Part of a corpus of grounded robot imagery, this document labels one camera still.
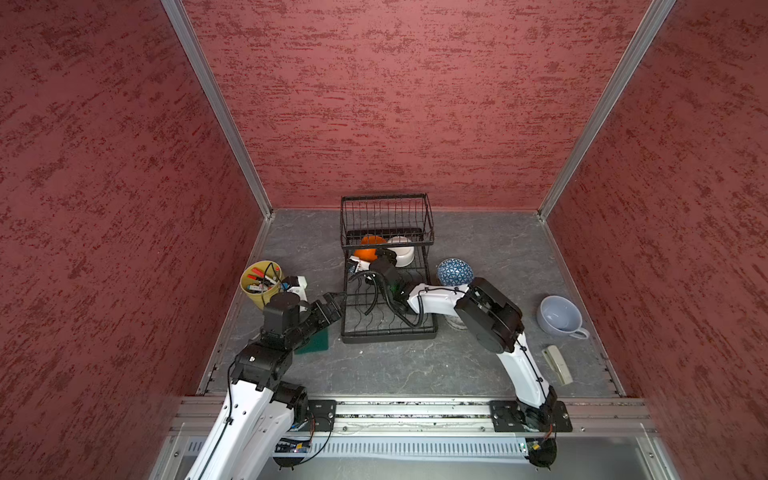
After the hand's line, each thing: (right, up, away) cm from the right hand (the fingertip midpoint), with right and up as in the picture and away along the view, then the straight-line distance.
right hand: (378, 255), depth 96 cm
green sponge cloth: (-17, -25, -9) cm, 32 cm away
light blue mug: (+57, -19, -7) cm, 60 cm away
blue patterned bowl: (+26, -6, +1) cm, 26 cm away
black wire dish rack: (-2, -15, -17) cm, 23 cm away
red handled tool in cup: (-35, -6, -10) cm, 37 cm away
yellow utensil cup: (-35, -10, -10) cm, 38 cm away
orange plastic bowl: (-3, 0, -4) cm, 5 cm away
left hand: (-10, -13, -21) cm, 26 cm away
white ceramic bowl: (+9, 0, +2) cm, 9 cm away
